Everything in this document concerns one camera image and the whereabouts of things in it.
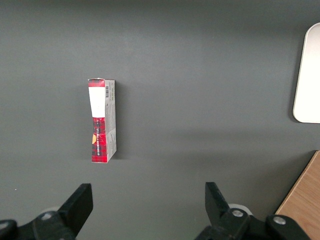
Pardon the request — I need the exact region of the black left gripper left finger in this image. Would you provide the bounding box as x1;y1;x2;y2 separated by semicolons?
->
0;183;94;240

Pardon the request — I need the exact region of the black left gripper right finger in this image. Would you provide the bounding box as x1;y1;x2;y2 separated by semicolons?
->
194;181;312;240

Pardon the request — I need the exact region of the beige plastic tray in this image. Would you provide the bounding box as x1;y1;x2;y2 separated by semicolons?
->
292;22;320;124

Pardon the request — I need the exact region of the red plaid cardboard box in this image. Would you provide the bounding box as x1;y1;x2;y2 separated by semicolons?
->
87;77;118;164

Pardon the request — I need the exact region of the wooden drawer cabinet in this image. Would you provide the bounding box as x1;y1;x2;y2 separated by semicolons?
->
274;149;320;240

